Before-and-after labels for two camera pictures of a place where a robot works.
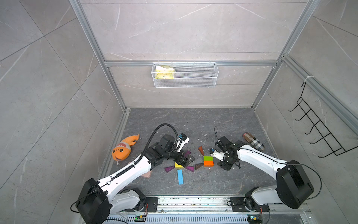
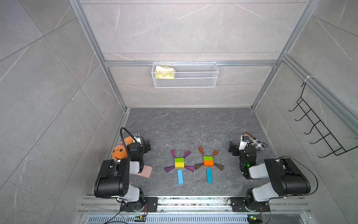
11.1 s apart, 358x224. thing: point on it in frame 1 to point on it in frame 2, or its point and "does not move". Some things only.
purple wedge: x=168 y=168 does not move
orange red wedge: x=200 y=149 does not move
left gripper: x=184 y=162 to x=143 y=147
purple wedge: x=187 y=152 does not move
